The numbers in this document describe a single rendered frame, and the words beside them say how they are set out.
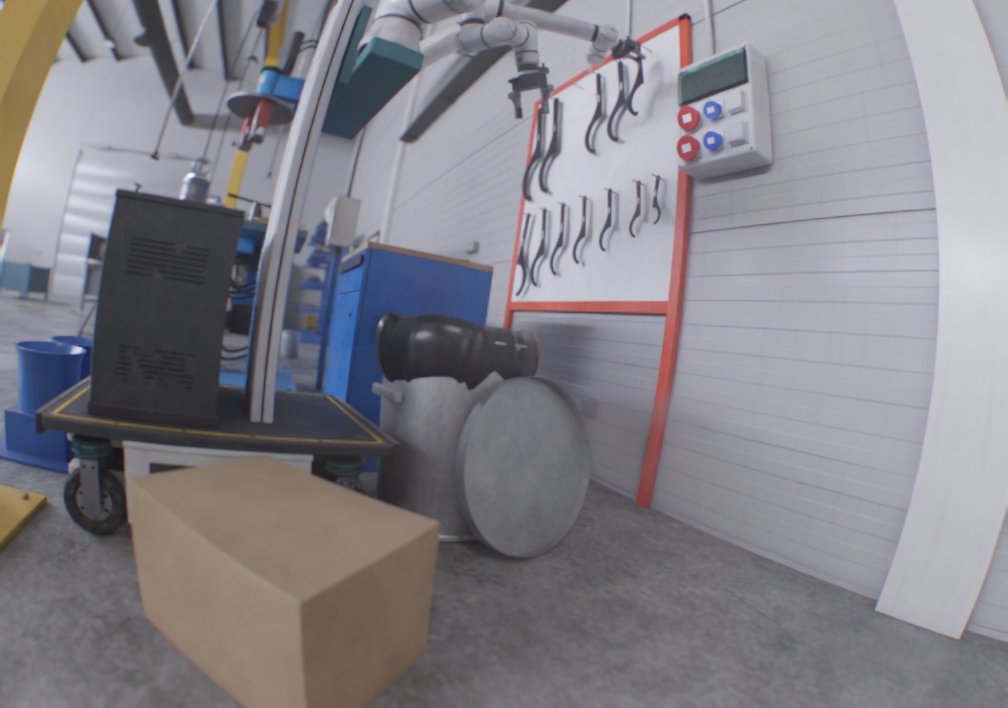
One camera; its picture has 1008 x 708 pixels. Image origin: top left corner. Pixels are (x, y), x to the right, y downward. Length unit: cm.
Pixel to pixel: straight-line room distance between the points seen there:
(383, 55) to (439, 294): 105
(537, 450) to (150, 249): 118
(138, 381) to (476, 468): 88
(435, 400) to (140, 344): 79
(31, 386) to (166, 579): 110
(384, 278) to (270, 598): 148
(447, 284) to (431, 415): 80
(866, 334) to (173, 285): 189
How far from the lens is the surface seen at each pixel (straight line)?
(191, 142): 1537
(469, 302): 201
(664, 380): 195
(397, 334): 134
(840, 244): 168
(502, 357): 130
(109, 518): 132
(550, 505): 148
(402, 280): 191
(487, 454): 128
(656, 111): 242
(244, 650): 74
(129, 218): 118
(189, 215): 116
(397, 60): 132
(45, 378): 180
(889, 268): 160
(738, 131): 182
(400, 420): 136
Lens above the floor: 63
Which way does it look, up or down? 1 degrees up
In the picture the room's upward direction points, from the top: 8 degrees clockwise
